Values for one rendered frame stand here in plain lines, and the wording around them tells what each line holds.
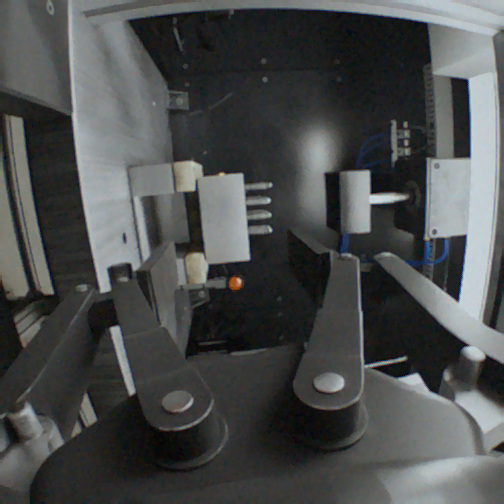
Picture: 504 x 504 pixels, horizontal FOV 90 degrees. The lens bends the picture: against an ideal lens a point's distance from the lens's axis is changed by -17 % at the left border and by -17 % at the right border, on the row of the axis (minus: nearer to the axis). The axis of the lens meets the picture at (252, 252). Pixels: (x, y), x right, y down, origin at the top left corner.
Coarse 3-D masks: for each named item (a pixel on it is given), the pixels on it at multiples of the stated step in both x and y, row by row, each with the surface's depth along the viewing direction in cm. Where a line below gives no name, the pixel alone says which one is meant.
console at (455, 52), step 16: (432, 32) 40; (448, 32) 36; (464, 32) 33; (432, 48) 41; (448, 48) 37; (464, 48) 34; (480, 48) 31; (432, 64) 42; (448, 64) 38; (464, 64) 36; (480, 64) 35
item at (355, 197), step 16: (336, 176) 44; (352, 176) 39; (368, 176) 39; (336, 192) 45; (352, 192) 39; (368, 192) 39; (384, 192) 42; (400, 192) 43; (336, 208) 46; (352, 208) 40; (368, 208) 40; (336, 224) 46; (352, 224) 40; (368, 224) 41
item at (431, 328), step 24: (384, 264) 13; (408, 288) 10; (432, 288) 10; (384, 312) 12; (408, 312) 10; (432, 312) 8; (456, 312) 8; (408, 336) 10; (432, 336) 8; (456, 336) 7; (480, 336) 7; (432, 360) 8; (456, 360) 7; (432, 384) 8
